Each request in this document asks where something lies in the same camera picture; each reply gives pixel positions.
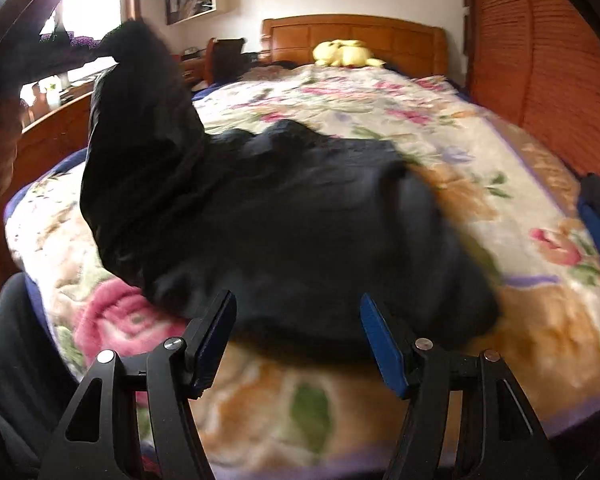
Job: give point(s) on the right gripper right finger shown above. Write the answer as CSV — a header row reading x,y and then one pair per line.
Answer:
x,y
500,435

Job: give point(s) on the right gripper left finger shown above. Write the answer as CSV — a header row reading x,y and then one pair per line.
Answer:
x,y
97,438

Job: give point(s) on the black jacket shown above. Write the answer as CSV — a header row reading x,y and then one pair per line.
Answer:
x,y
297,225

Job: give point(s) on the floral bed blanket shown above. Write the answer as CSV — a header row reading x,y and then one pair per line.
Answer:
x,y
292,407

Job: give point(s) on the wooden desk cabinet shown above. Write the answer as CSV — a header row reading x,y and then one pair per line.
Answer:
x,y
130,121

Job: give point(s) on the wooden chair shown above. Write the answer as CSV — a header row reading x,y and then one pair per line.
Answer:
x,y
223,60

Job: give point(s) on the yellow plush toy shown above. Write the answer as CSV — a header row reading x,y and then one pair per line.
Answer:
x,y
345,53

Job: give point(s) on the wooden louvered wardrobe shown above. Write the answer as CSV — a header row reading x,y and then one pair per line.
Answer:
x,y
536,63

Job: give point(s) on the window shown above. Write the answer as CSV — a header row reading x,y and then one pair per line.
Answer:
x,y
80,18

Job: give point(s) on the wooden headboard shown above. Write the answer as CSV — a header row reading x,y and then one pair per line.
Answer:
x,y
416,50

